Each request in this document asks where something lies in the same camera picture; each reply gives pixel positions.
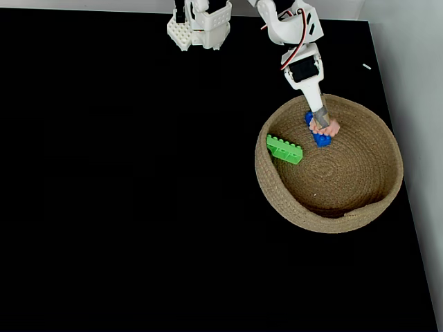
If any pink lego block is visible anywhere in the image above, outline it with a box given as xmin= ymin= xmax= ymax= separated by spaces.
xmin=308 ymin=118 xmax=341 ymax=138

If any woven rope basket tray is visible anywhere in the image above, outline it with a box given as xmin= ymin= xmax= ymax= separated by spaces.
xmin=254 ymin=93 xmax=405 ymax=234

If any red white servo cable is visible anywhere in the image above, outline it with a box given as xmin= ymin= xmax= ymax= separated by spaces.
xmin=279 ymin=7 xmax=309 ymax=72

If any green lego block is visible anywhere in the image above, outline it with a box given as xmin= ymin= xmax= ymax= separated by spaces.
xmin=265 ymin=133 xmax=304 ymax=166

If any blue lego block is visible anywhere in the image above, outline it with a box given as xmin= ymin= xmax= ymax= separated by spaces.
xmin=304 ymin=111 xmax=334 ymax=149

